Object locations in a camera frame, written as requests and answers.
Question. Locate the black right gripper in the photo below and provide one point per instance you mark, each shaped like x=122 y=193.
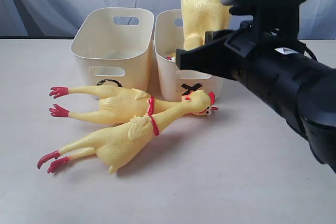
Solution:
x=240 y=55

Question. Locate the yellow rubber chicken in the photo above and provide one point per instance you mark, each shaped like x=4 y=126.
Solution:
x=200 y=16
x=116 y=105
x=118 y=145

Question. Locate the yellow rubber chicken front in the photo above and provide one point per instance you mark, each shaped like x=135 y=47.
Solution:
x=118 y=145

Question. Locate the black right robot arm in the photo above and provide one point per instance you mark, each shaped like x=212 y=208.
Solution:
x=298 y=88

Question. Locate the cream bin with X mark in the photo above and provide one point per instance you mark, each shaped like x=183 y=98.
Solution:
x=174 y=83

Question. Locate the cream bin with O mark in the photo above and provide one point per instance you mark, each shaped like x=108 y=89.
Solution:
x=114 y=47

